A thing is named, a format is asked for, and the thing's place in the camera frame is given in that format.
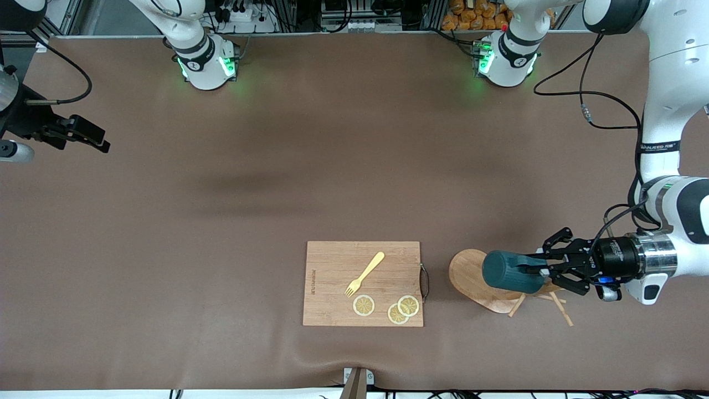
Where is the dark teal cup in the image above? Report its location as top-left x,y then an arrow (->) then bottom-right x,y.
482,250 -> 549,294

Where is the wooden mug tree rack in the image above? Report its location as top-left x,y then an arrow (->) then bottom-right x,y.
448,248 -> 574,328

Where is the brown table mat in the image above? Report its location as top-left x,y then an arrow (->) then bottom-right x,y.
0,30 -> 709,391

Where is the white power strip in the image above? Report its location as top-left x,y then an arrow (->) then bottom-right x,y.
213,0 -> 278,34

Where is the yellow plastic fork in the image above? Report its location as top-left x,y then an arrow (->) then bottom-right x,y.
345,252 -> 386,298

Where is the orange bread rolls pile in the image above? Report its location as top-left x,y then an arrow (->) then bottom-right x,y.
441,0 -> 513,31

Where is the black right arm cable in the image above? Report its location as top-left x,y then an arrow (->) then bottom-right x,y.
25,30 -> 93,106

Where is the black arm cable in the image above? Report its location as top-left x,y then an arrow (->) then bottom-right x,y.
533,32 -> 662,261
25,30 -> 93,106

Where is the aluminium frame strut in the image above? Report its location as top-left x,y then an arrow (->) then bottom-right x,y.
22,0 -> 89,50

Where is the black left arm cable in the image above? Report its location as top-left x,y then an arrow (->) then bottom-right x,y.
533,32 -> 662,261

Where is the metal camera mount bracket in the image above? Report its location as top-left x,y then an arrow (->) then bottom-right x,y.
339,367 -> 375,399

